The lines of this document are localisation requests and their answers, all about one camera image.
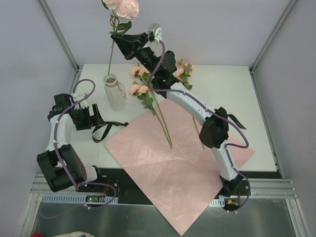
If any peach rose stem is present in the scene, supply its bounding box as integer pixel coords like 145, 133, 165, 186
129, 81, 157, 116
174, 59, 206, 150
130, 63, 173, 148

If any black printed ribbon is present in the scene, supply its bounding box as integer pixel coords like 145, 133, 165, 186
92, 114, 246, 143

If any aluminium front rail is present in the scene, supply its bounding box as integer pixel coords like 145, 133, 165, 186
249, 179, 298, 199

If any pale pink rose stem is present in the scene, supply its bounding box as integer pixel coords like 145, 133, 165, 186
101, 0, 140, 76

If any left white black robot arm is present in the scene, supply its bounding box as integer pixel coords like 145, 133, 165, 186
37, 94, 105, 192

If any white cable duct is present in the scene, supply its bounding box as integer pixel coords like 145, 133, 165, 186
208, 198, 225, 208
41, 194, 119, 205

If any left white cable duct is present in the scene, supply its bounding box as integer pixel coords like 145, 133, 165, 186
41, 194, 119, 205

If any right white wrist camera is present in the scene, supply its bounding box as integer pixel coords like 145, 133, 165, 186
147, 23, 162, 44

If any red cloth item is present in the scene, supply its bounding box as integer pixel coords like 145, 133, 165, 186
32, 232, 43, 237

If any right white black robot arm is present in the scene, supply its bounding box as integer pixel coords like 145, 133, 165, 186
111, 32, 245, 197

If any pink wrapping paper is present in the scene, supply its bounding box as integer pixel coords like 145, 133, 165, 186
104, 98, 256, 237

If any right aluminium frame post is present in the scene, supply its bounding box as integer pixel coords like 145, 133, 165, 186
249, 0, 299, 75

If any white ribbed ceramic vase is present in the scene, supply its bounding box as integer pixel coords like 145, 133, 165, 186
103, 74, 126, 112

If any beige cloth bag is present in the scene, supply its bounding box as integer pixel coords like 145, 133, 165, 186
53, 231, 94, 237

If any right white cable duct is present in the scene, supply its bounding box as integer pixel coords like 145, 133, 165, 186
208, 198, 225, 208

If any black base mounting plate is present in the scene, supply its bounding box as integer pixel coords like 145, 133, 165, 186
81, 165, 256, 205

